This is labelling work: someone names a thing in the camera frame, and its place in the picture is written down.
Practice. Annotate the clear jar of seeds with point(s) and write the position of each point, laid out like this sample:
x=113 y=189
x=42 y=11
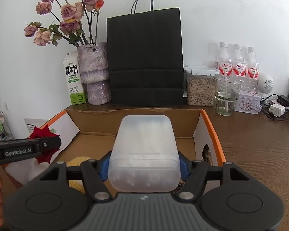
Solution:
x=200 y=85

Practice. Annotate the red fabric rose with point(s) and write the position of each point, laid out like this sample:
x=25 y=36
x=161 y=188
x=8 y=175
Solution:
x=43 y=133

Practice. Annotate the white tin box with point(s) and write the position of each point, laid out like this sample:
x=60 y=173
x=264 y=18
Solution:
x=248 y=102

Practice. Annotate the white milk carton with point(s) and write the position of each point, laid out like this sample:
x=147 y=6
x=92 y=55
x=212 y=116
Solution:
x=77 y=90

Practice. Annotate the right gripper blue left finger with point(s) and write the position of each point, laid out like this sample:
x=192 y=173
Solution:
x=102 y=170

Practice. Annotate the purple ceramic vase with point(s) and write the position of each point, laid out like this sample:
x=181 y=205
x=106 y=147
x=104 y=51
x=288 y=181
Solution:
x=93 y=64

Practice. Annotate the dried rose bouquet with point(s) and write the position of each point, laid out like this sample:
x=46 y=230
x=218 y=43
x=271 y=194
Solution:
x=76 y=23

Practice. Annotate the middle water bottle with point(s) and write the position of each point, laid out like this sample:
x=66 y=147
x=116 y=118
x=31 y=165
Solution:
x=238 y=62

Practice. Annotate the translucent cotton swab box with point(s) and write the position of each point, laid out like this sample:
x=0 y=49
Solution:
x=144 y=157

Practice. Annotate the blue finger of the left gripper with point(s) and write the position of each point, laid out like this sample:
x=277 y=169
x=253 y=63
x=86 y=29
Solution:
x=50 y=145

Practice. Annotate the right water bottle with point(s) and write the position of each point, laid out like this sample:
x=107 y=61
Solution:
x=252 y=70

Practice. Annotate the white round speaker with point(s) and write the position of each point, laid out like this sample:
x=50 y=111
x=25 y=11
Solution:
x=265 y=85

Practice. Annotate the left water bottle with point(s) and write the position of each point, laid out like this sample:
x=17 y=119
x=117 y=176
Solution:
x=224 y=61

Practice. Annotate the red cardboard box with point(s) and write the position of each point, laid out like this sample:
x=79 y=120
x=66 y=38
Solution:
x=92 y=133

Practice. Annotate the empty glass cup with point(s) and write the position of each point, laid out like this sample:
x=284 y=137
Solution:
x=226 y=93

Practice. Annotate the yellow plush toy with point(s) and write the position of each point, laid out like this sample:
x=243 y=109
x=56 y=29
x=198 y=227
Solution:
x=75 y=178

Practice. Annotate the water bottle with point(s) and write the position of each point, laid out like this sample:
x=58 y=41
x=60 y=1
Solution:
x=252 y=70
x=238 y=62
x=224 y=61

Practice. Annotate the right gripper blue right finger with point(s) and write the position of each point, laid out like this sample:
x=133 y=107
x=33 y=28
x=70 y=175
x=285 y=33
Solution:
x=185 y=167

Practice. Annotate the black paper bag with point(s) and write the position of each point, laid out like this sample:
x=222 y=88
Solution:
x=145 y=58

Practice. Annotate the white power adapter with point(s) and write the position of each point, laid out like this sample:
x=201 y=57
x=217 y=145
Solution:
x=277 y=109

